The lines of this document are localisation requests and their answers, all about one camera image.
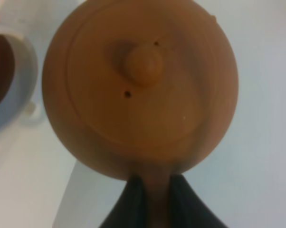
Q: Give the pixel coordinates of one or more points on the brown clay teapot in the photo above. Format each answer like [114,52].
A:
[143,88]

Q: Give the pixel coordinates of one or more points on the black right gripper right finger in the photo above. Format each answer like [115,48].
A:
[185,209]

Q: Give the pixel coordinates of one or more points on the right white teacup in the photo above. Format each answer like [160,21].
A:
[24,80]

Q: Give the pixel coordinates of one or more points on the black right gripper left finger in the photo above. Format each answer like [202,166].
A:
[130,209]

